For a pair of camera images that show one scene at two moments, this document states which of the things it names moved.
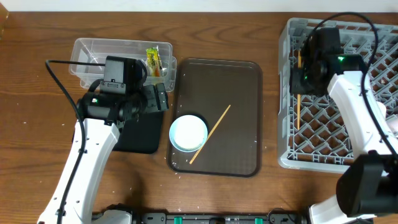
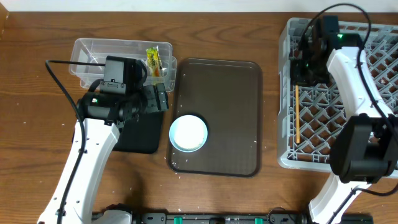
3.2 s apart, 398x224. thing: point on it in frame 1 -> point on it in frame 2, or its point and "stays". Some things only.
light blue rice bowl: [188, 133] stays
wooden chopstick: [208, 136] -> [298, 127]
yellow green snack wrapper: [153, 61] stays
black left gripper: [161, 102] stays
